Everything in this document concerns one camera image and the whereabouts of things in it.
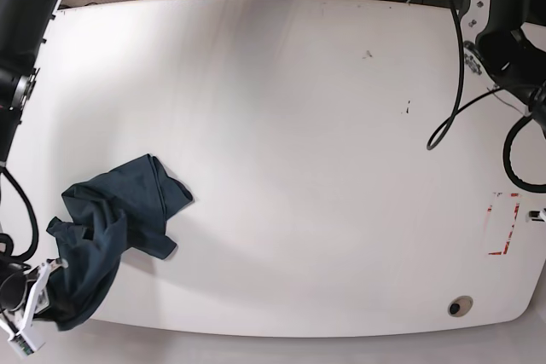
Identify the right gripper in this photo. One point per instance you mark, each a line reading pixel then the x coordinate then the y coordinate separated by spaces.
pixel 26 293

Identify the dark teal T-shirt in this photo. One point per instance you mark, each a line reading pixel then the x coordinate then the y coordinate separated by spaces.
pixel 126 207

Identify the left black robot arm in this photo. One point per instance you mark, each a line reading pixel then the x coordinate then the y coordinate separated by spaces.
pixel 494 39

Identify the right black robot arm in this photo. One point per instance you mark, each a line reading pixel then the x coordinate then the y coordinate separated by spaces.
pixel 23 25

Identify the red tape rectangle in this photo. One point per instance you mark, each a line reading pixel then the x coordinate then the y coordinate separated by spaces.
pixel 500 222

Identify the right table grommet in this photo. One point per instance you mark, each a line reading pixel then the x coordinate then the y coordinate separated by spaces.
pixel 460 306

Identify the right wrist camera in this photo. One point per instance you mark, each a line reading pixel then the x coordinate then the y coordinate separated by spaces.
pixel 27 340

